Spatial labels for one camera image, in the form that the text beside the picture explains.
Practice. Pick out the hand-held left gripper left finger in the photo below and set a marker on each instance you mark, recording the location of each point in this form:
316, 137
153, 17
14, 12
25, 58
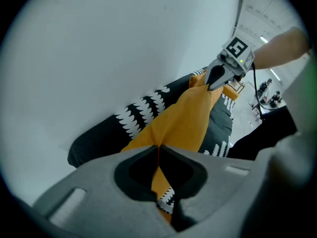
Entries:
99, 195

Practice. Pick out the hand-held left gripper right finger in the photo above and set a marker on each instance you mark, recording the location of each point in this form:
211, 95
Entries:
223, 195

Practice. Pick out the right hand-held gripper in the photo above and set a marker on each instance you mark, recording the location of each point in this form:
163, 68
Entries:
237, 51

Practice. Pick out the orange cushion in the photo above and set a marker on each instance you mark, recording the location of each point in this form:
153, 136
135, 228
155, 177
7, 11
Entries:
180, 120

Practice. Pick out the person's right forearm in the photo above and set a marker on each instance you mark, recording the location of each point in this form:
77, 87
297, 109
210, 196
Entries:
280, 51

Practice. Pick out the orange sofa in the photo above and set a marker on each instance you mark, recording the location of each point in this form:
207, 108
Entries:
230, 93

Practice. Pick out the black white striped blanket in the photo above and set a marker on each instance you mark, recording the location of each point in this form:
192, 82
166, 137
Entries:
104, 140

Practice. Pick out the ceiling light strip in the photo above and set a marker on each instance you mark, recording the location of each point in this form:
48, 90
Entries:
275, 73
264, 39

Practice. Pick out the person's black trousers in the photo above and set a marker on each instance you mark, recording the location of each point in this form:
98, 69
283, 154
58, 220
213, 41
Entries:
267, 133

